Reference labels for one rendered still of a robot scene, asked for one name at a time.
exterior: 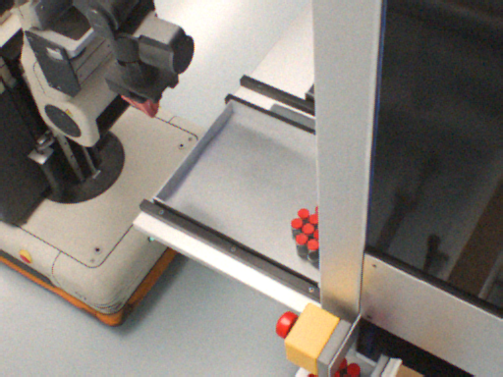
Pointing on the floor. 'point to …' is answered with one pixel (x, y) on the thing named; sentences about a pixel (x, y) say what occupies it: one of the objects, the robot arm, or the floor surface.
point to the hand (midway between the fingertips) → (152, 111)
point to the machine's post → (346, 144)
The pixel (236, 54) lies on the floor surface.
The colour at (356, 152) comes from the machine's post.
